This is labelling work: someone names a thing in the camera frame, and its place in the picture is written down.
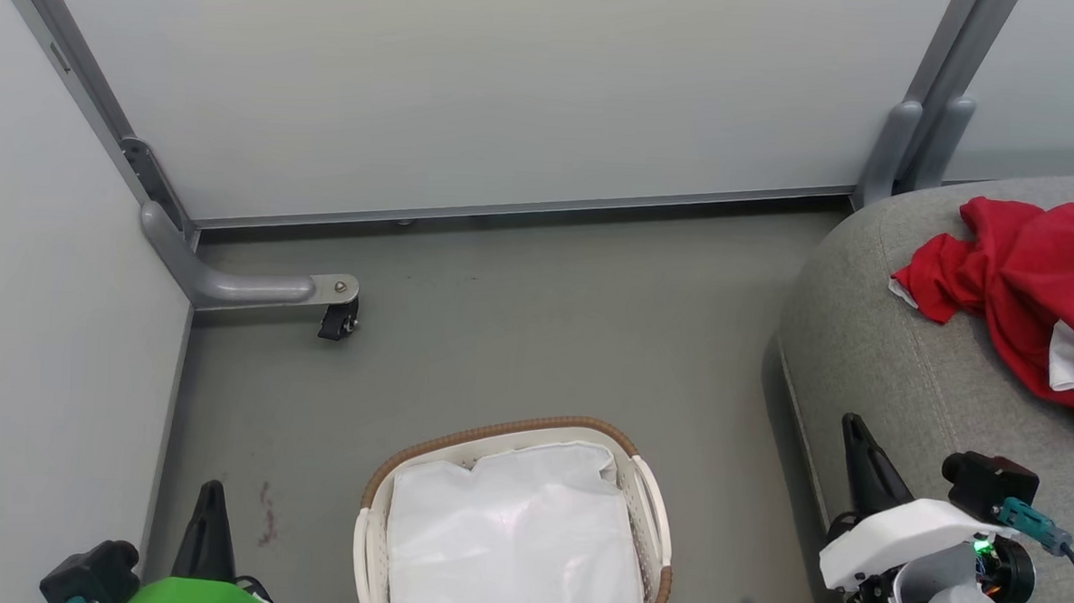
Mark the grey partition bottom rail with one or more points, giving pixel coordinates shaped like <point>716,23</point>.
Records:
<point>523,208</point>

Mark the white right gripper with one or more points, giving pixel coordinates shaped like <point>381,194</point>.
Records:
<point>908,531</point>

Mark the grey partition corner post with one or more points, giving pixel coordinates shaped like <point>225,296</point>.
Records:
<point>76,64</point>

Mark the red garment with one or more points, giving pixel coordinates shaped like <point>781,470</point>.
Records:
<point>1037,269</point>

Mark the white laundry basket brown rim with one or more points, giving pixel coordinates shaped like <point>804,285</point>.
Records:
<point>650,515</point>

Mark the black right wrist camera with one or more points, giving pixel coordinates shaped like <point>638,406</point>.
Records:
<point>987,484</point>

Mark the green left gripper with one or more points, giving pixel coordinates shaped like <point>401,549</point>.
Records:
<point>198,598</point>

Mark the white basket liner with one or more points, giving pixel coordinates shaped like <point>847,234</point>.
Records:
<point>518,536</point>

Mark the grey fabric sofa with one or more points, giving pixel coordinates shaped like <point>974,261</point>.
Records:
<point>896,372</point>

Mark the black caster wheel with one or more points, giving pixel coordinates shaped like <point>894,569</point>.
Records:
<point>339,320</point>

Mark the teal right camera connector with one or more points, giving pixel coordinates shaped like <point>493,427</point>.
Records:
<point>1035,527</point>

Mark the grey partition foot with bracket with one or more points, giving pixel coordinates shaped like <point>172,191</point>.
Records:
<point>238,287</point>

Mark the grey partition double post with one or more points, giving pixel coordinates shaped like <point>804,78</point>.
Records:
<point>931,110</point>

